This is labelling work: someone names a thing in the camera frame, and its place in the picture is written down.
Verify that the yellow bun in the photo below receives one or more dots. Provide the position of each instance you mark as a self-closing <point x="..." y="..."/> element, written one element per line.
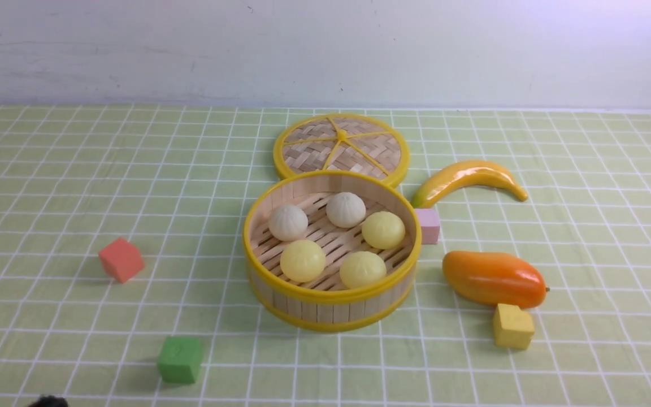
<point x="359" y="269"/>
<point x="302" y="261"/>
<point x="383" y="230"/>

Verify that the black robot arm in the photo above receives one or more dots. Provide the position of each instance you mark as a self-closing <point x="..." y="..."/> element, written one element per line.
<point x="50" y="401"/>

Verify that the white steamed bun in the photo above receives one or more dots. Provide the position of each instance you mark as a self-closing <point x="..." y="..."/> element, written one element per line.
<point x="288" y="223"/>

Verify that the woven bamboo steamer lid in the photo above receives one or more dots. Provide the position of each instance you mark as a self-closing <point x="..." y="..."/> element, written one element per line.
<point x="342" y="142"/>

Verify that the yellow toy banana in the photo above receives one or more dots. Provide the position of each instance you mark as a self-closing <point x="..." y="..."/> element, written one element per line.
<point x="466" y="174"/>

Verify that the orange toy mango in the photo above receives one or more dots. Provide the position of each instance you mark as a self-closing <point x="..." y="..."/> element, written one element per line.
<point x="491" y="278"/>

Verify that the green foam cube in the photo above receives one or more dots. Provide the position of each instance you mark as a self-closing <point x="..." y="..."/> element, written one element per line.
<point x="180" y="358"/>

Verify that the pink foam cube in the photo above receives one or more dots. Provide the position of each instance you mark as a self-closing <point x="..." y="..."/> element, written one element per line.
<point x="430" y="225"/>

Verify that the bamboo steamer tray yellow rim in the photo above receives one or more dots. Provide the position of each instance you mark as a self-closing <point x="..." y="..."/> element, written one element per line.
<point x="324" y="304"/>

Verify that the yellow foam cube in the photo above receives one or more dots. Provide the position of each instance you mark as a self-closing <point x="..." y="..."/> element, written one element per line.
<point x="512" y="327"/>

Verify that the green checkered tablecloth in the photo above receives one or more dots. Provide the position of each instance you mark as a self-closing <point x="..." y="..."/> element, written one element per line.
<point x="177" y="182"/>

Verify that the red foam cube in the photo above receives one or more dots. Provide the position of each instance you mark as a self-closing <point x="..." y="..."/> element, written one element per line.
<point x="121" y="260"/>

